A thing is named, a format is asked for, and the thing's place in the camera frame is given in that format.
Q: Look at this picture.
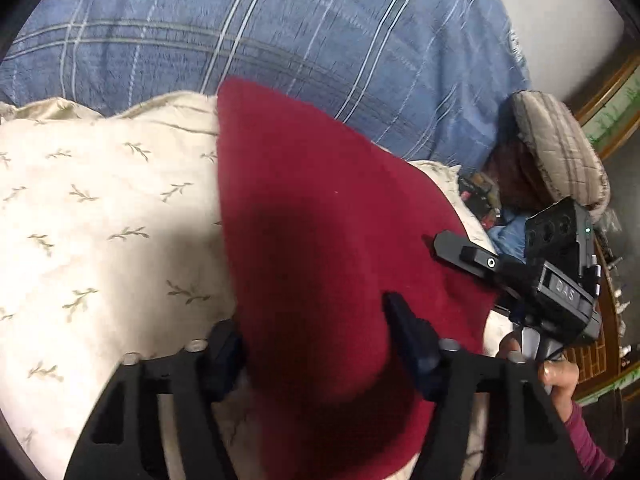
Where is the person's right hand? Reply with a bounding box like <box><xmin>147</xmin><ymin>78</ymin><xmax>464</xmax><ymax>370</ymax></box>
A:
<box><xmin>497</xmin><ymin>334</ymin><xmax>582</xmax><ymax>424</ymax></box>

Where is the grey striped cushion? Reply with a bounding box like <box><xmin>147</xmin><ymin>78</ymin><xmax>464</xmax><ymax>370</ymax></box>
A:
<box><xmin>511</xmin><ymin>90</ymin><xmax>611</xmax><ymax>221</ymax></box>

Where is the purple sleeve forearm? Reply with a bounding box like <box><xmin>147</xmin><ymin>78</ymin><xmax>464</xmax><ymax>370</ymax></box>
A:
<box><xmin>565</xmin><ymin>402</ymin><xmax>615</xmax><ymax>480</ymax></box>

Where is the blue plaid quilt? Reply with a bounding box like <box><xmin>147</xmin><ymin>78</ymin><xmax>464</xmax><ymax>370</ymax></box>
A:
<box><xmin>1</xmin><ymin>0</ymin><xmax>529</xmax><ymax>169</ymax></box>

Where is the red fleece garment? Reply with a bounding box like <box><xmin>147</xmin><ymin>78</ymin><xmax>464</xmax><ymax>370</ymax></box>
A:
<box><xmin>217</xmin><ymin>79</ymin><xmax>495</xmax><ymax>479</ymax></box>

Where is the cream leaf-print sheet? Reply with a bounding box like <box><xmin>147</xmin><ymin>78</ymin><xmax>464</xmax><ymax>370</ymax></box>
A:
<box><xmin>0</xmin><ymin>90</ymin><xmax>516</xmax><ymax>480</ymax></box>

